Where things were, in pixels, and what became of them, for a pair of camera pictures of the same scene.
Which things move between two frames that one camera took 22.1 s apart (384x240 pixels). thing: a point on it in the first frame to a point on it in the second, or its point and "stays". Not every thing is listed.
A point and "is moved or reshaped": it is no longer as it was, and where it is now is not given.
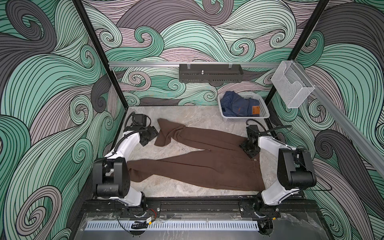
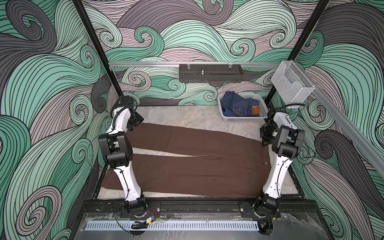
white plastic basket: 238,107 stays
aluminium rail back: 171,63 stays
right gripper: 251,154 to 265,139
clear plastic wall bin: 290,81 stays
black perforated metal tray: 210,73 stays
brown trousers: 223,164 is moved or reshaped
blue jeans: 232,104 stays
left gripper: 153,132 to 139,118
